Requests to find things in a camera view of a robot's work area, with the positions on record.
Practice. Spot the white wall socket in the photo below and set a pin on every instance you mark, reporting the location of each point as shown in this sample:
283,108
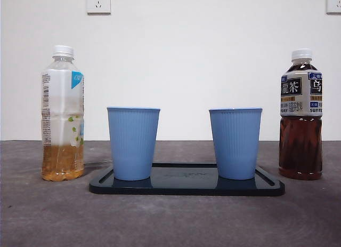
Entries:
334,4
98,4

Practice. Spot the dark teal plastic tray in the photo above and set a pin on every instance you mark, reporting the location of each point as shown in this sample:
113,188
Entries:
186,185

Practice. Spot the light blue ribbed cup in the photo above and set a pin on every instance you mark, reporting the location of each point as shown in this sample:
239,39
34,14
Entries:
133,145
235,145

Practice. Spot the dark oolong tea bottle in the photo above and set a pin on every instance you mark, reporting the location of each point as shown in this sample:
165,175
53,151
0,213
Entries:
301,151

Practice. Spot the pale tea bottle white label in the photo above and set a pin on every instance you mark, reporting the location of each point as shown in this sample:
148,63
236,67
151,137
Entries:
62,156

